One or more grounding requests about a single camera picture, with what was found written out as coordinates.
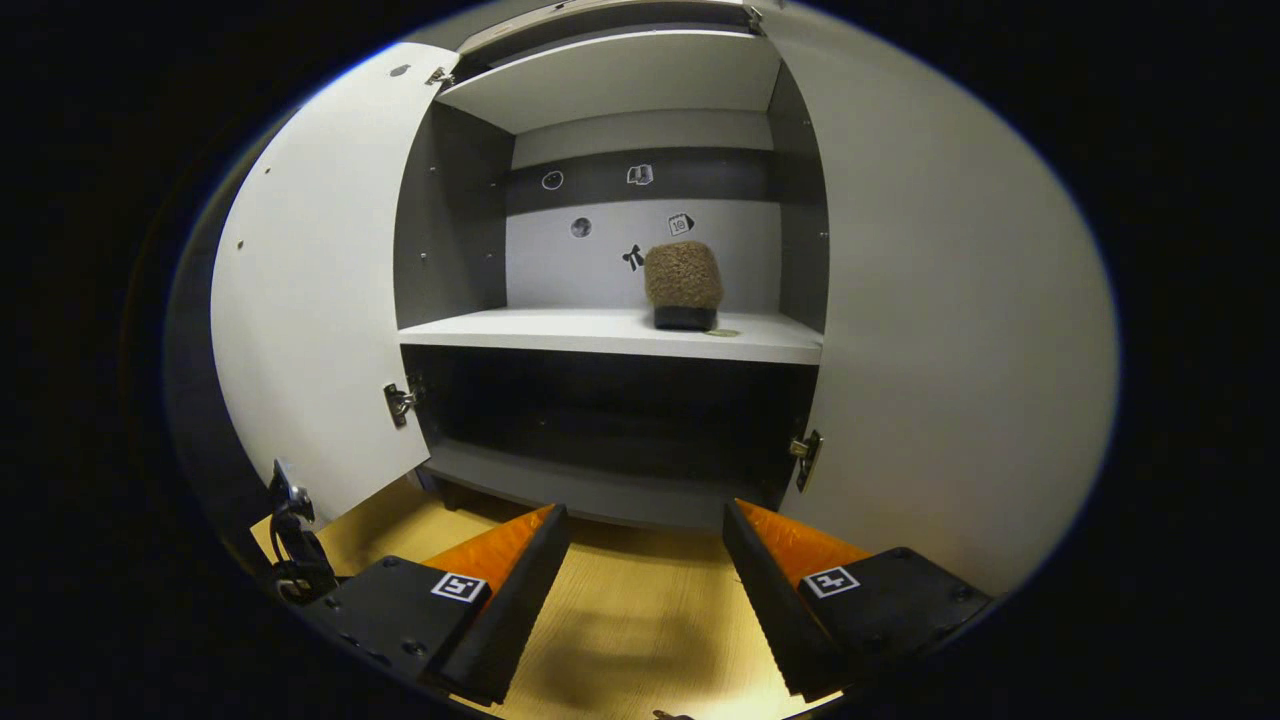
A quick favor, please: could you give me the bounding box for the white shoe cabinet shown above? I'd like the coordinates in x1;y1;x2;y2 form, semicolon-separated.
393;0;833;533

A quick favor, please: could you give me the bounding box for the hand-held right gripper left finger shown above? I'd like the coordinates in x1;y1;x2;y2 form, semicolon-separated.
300;503;571;707

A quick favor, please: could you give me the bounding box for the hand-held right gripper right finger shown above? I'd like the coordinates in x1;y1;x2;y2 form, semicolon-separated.
722;498;994;701

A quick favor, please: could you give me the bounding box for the brown fuzzy shoe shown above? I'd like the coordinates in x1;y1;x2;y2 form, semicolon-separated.
643;241;726;332

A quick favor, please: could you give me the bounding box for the white shoe cabinet door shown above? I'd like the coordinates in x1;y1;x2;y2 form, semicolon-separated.
758;0;1120;598
210;41;462;523

